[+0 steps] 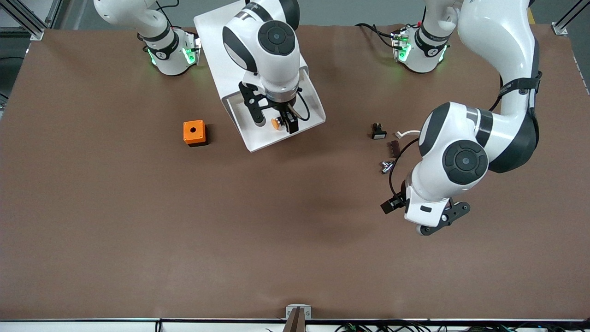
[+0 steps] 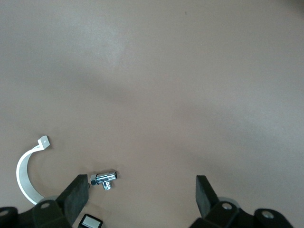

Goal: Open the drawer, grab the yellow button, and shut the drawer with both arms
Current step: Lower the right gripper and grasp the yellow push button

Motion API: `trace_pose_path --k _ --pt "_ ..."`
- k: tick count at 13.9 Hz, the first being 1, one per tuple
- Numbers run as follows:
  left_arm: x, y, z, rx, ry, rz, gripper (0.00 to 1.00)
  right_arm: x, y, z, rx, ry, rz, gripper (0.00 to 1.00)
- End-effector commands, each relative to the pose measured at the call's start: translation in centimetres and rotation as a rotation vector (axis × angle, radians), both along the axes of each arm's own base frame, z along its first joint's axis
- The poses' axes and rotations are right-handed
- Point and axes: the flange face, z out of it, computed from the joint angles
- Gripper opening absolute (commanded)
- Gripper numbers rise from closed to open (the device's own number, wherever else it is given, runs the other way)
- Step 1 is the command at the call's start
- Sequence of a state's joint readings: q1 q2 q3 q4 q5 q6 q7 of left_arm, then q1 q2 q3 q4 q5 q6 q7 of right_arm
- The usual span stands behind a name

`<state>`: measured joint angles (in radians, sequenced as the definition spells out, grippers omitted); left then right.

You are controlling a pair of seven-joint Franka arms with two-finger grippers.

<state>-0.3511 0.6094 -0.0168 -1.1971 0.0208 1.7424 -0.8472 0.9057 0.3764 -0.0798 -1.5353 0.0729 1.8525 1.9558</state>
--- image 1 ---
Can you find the white table edge rail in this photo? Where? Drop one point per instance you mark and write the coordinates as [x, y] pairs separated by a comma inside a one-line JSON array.
[[92, 326]]

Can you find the black right camera bracket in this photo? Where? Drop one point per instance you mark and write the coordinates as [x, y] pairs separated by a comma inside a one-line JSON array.
[[249, 99]]

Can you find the aluminium frame profile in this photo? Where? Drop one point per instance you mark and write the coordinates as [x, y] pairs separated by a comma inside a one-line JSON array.
[[37, 33], [560, 28]]

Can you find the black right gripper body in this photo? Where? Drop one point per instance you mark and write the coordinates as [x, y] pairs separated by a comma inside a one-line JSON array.
[[284, 110]]

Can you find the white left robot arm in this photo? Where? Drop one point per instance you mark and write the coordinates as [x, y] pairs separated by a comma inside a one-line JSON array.
[[465, 161]]

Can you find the brown cylindrical part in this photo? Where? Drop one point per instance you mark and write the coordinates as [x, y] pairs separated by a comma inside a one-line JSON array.
[[395, 147]]

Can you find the white semicircular pipe clamp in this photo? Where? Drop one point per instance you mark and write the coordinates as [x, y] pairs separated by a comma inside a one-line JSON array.
[[405, 134]]

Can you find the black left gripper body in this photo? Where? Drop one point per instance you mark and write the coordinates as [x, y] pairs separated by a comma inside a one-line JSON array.
[[399, 200]]

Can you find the chrome metal fitting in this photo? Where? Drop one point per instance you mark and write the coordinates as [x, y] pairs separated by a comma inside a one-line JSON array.
[[385, 168]]

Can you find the dark brown mounting post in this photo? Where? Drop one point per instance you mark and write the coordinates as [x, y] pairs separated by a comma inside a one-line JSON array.
[[295, 323]]

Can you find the black camera bracket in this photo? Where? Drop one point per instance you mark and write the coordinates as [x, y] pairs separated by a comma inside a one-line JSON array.
[[249, 99], [454, 214]]

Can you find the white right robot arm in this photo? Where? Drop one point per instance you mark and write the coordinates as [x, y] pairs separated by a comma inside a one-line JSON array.
[[272, 41]]

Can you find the white drawer cabinet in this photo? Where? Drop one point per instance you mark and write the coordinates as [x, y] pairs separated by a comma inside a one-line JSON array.
[[212, 46]]

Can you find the orange push button black body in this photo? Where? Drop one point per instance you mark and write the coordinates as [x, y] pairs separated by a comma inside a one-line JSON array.
[[276, 123]]

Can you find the black left camera bracket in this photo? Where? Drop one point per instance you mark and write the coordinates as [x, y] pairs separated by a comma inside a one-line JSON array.
[[454, 214]]

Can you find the black switch white face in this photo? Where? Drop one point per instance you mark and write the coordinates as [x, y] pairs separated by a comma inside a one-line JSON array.
[[379, 134]]

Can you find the grey metal edge bracket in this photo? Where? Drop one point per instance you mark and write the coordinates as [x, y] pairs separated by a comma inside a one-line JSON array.
[[308, 310]]

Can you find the orange box with hole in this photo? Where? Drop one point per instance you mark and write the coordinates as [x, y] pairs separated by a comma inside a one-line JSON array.
[[193, 131]]

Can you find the brown table cover mat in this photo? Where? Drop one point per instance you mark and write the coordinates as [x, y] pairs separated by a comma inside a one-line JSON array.
[[295, 230]]

